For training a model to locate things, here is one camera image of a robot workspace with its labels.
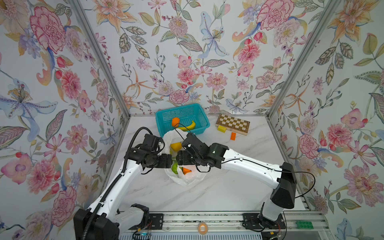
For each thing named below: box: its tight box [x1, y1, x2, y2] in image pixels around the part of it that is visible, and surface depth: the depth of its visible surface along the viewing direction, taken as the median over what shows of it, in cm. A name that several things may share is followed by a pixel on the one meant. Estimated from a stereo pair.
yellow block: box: [217, 125, 227, 133], surface depth 113 cm
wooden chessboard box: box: [215, 114, 251, 136], surface depth 116 cm
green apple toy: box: [171, 161, 179, 175], surface depth 87 cm
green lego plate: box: [296, 221, 314, 230], surface depth 73 cm
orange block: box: [230, 132, 237, 141], surface depth 110 cm
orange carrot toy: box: [180, 167, 193, 175], surface depth 87 cm
